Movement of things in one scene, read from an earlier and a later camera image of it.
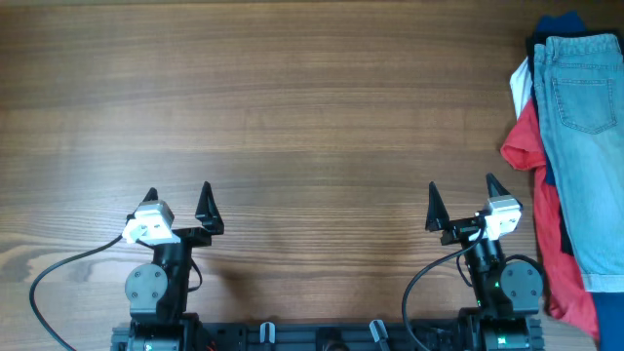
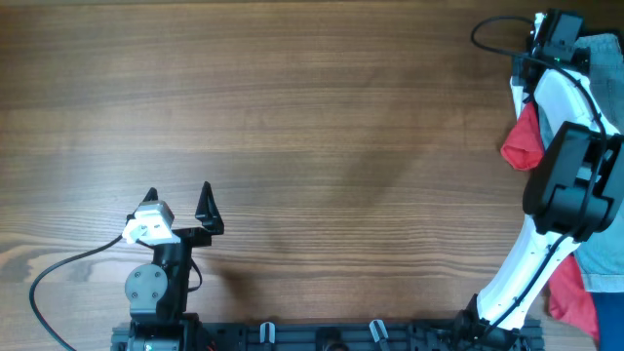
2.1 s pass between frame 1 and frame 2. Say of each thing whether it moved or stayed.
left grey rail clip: stayed
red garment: stayed
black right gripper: moved
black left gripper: stayed
